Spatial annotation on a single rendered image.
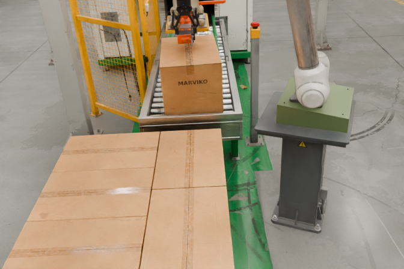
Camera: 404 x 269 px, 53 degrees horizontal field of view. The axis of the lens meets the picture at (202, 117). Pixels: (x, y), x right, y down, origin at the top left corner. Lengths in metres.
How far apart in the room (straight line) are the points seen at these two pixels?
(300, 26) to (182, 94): 1.04
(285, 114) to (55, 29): 1.94
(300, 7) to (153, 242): 1.25
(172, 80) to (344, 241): 1.46
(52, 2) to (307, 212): 2.35
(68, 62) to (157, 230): 1.89
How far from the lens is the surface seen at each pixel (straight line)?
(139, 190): 2.22
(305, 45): 2.00
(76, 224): 2.11
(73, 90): 3.56
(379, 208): 3.02
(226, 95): 3.10
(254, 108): 3.35
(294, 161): 2.49
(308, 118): 2.28
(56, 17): 3.37
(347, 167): 3.33
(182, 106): 2.73
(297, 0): 1.93
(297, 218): 2.74
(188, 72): 2.63
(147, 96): 3.06
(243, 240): 2.66
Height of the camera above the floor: 1.91
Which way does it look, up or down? 29 degrees down
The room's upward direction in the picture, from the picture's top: 4 degrees counter-clockwise
